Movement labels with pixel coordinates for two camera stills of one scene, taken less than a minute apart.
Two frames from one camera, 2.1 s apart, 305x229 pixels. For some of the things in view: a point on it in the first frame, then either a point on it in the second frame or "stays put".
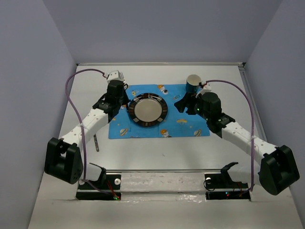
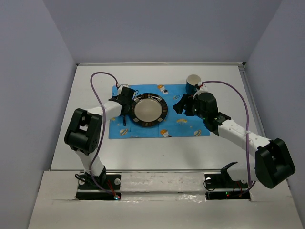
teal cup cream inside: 192,81 stays put
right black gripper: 185,101 stays put
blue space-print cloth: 177,125 stays put
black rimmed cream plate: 148,109 stays put
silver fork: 122,78 → 124,120
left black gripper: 125,99 → 129,111
